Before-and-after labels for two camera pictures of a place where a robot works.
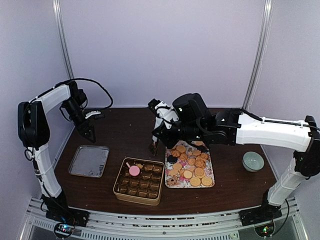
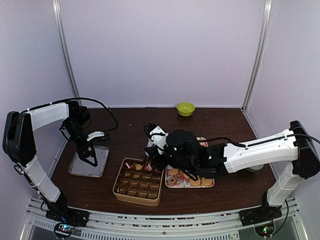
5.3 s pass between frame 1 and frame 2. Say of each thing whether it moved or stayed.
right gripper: moved
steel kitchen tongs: moved
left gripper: moved
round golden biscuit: stayed
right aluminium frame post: stayed
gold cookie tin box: stayed
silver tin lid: stayed
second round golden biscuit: stayed
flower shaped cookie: stayed
